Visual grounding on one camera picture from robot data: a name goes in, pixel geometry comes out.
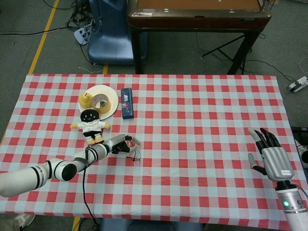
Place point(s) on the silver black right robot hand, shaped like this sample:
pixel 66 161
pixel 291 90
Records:
pixel 278 162

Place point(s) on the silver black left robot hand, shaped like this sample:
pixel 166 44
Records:
pixel 119 142

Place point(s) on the thin wire eyeglasses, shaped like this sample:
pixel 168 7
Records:
pixel 138 154

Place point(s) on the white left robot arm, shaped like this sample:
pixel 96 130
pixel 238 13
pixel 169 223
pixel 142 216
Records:
pixel 19 179

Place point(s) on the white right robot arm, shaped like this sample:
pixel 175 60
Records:
pixel 293 209

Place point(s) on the black-headed plush doll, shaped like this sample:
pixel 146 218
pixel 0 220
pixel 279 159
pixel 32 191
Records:
pixel 90 126

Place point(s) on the yellow tape roll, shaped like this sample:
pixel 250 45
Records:
pixel 106 108

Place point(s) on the dark blue rectangular box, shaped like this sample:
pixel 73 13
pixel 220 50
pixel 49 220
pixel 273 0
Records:
pixel 127 103

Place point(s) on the black electronic device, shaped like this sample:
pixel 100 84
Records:
pixel 300 129

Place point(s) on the cream round plate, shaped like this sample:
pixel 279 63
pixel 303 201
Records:
pixel 109 92

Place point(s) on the yellow pear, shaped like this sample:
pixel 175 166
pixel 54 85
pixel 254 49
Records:
pixel 85 99

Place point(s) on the red white checkered tablecloth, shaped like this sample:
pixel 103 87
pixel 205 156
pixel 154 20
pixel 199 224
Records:
pixel 192 108

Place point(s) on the dark blue stool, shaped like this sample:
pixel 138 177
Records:
pixel 144 226

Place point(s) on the blue plastic chair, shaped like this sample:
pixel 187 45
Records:
pixel 113 43

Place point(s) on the white power strip with plugs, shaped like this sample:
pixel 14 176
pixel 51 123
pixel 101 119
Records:
pixel 80 36

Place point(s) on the white sneaker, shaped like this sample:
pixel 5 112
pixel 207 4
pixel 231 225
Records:
pixel 25 219

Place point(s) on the dark brown wooden table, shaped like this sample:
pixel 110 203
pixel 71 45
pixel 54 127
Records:
pixel 192 22

